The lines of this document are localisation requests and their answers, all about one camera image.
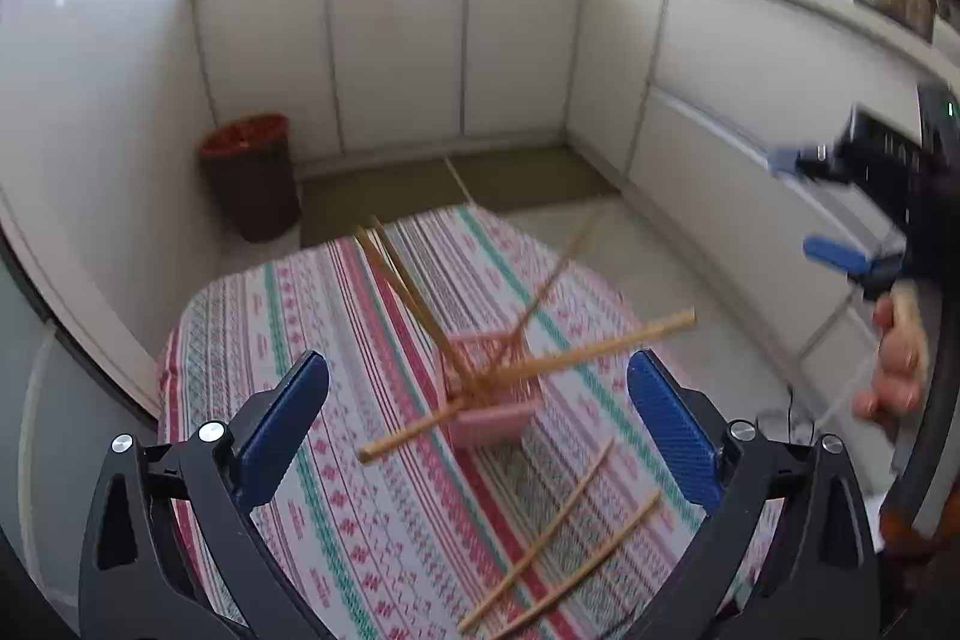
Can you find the person's right hand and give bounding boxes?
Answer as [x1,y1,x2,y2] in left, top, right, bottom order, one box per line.
[853,295,929,420]

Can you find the brown trash bin red liner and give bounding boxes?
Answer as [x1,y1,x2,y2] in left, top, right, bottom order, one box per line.
[197,113,301,244]

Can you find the wooden chopstick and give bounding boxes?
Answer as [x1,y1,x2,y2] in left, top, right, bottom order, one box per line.
[371,217,488,397]
[352,225,473,402]
[491,491,662,637]
[495,211,607,372]
[459,439,614,632]

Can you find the white cabinet with drawers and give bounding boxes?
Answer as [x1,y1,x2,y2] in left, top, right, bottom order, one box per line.
[566,0,960,461]

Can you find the patterned striped tablecloth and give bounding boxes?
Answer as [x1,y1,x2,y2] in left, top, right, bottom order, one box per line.
[156,203,785,640]

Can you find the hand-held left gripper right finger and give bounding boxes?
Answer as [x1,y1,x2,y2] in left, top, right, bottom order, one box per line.
[627,349,880,640]

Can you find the pink plastic utensil holder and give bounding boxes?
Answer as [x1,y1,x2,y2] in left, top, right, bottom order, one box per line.
[435,329,545,453]

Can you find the chopsticks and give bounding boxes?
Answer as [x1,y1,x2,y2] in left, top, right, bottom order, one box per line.
[358,308,697,463]

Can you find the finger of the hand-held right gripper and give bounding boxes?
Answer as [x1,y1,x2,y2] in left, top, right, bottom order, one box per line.
[802,235,908,300]
[766,145,852,185]

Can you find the brown floor mat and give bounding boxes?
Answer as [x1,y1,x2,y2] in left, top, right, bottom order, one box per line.
[450,145,620,210]
[298,160,473,247]

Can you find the white cabinet with doors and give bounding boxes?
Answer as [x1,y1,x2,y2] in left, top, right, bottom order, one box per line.
[187,0,590,169]

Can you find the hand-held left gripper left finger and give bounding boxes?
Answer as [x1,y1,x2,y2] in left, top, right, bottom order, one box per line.
[79,351,331,640]

